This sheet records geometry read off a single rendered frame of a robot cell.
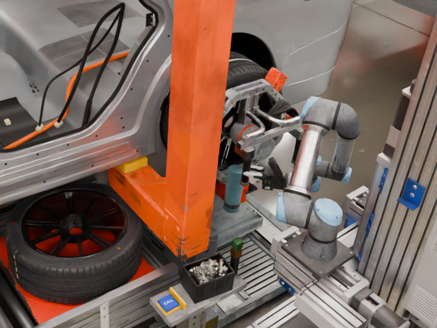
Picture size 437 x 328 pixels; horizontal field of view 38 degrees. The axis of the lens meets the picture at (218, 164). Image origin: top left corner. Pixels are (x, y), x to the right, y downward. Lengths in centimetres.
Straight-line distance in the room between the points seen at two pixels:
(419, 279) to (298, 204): 53
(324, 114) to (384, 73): 348
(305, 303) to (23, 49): 215
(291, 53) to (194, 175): 115
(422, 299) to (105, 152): 153
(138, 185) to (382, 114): 278
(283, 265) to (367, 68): 356
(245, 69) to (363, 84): 276
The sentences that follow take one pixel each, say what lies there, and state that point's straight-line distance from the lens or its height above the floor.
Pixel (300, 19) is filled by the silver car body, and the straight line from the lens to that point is 344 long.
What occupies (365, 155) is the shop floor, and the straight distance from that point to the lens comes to 479.
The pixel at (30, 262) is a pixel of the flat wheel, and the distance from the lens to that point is 299.
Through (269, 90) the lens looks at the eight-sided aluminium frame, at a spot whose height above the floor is 108.
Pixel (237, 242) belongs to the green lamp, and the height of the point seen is 66.
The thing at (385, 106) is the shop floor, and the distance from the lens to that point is 549.
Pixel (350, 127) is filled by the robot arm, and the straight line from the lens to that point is 261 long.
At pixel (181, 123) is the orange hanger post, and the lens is 251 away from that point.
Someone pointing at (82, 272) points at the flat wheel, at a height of 49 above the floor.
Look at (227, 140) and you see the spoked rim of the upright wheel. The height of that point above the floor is 77.
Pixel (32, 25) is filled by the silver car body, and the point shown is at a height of 102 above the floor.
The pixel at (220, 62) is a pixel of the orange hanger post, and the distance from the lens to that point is 239.
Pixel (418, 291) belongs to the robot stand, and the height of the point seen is 89.
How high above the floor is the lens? 260
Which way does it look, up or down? 36 degrees down
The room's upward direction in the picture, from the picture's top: 6 degrees clockwise
